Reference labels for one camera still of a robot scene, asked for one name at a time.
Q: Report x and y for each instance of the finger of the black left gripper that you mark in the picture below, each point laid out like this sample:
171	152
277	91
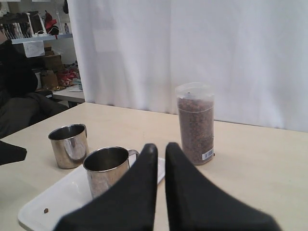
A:
11	153

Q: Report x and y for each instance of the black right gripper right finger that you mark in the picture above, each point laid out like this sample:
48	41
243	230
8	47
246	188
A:
194	203

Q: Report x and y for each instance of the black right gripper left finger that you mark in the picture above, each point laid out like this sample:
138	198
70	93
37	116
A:
129	205

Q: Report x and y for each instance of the steel mug with kibble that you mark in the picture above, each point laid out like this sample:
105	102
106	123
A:
105	166

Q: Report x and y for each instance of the clear plastic tall container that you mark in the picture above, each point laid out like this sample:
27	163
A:
195	102

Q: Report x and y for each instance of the seated person in black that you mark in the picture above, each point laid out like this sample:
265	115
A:
20	105

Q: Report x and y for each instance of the white plastic tray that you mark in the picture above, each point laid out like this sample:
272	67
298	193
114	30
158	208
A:
66	195

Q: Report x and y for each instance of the cluttered background shelf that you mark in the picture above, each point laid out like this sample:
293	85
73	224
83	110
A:
34	46

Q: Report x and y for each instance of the white curtain backdrop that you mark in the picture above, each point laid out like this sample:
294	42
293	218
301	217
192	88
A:
254	53

